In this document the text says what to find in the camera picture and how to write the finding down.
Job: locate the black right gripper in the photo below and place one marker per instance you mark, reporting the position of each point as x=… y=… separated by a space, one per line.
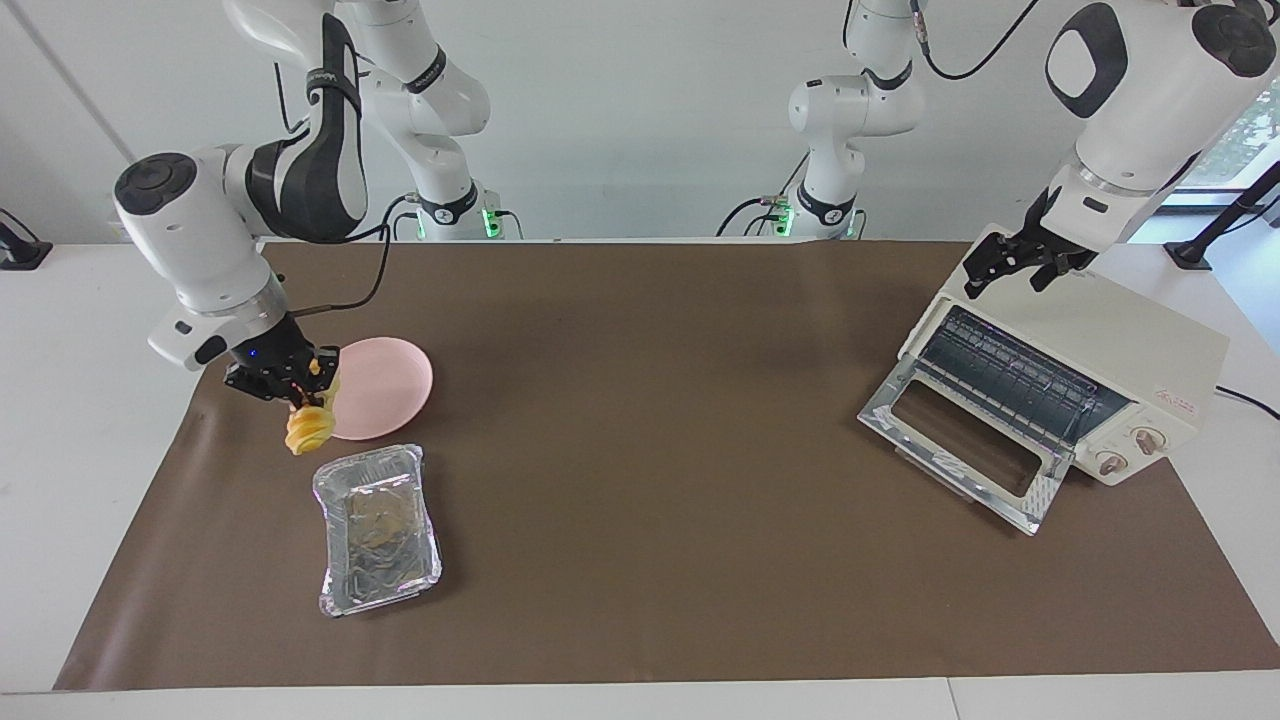
x=270 y=358

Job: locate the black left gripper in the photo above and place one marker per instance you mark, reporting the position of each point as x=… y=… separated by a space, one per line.
x=1038 y=238

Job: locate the yellow sliced bread loaf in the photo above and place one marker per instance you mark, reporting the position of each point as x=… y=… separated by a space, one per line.
x=308 y=430

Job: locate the aluminium foil tray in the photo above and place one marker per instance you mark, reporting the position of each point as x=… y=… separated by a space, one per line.
x=378 y=530

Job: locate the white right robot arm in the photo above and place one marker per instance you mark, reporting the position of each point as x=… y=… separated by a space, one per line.
x=200 y=230

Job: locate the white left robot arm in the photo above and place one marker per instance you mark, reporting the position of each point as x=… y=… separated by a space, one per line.
x=1140 y=90

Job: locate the cream toaster oven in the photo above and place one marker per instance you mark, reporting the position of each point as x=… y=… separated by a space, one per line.
x=1130 y=340

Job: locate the beige oven knob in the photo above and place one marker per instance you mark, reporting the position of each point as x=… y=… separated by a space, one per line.
x=1148 y=439
x=1112 y=463

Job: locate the glass oven door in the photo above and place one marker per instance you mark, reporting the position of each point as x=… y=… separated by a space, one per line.
x=1040 y=495

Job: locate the pink round plate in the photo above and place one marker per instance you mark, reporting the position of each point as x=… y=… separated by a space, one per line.
x=385 y=390

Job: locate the black angled stand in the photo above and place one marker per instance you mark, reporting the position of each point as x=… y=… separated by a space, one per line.
x=1190 y=250

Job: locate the window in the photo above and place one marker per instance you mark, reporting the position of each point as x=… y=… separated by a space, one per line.
x=1240 y=140

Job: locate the black clamp stand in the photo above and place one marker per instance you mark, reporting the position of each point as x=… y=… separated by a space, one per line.
x=20 y=255

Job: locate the brown table mat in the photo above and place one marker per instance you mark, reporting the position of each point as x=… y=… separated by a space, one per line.
x=640 y=560

